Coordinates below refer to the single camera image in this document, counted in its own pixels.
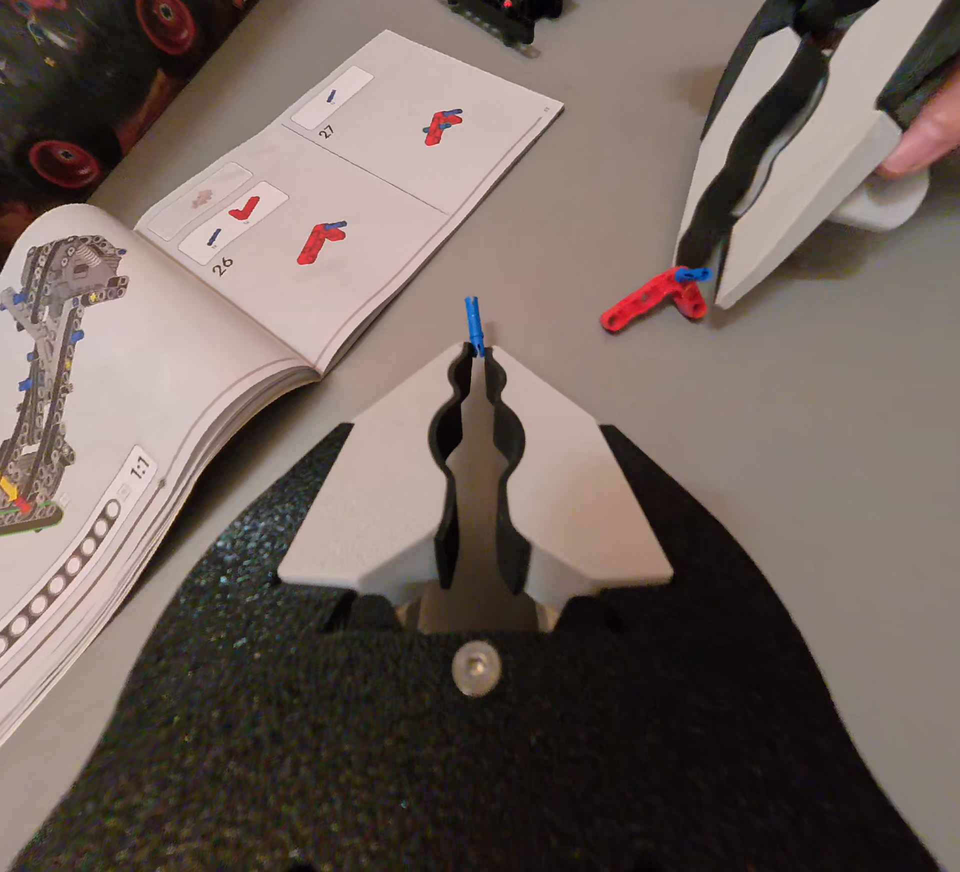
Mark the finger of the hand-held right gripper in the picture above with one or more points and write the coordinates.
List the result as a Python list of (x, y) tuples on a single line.
[(810, 212), (727, 159)]

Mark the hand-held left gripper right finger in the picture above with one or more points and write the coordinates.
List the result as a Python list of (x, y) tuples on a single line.
[(592, 512)]

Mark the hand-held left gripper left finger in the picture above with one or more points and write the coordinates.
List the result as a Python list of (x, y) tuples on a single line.
[(367, 512)]

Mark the blue toy pin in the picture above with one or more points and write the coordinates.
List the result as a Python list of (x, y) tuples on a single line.
[(690, 275), (474, 321)]

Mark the red angled toy beam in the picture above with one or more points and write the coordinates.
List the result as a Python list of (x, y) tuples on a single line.
[(637, 306)]

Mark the grey desk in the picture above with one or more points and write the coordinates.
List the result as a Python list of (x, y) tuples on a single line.
[(600, 174)]

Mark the person's right hand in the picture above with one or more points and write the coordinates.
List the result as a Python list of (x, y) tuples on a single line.
[(930, 137)]

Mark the open instruction booklet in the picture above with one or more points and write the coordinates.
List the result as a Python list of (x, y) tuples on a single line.
[(375, 212)]

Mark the black toy set box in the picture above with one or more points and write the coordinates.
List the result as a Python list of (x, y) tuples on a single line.
[(112, 62)]

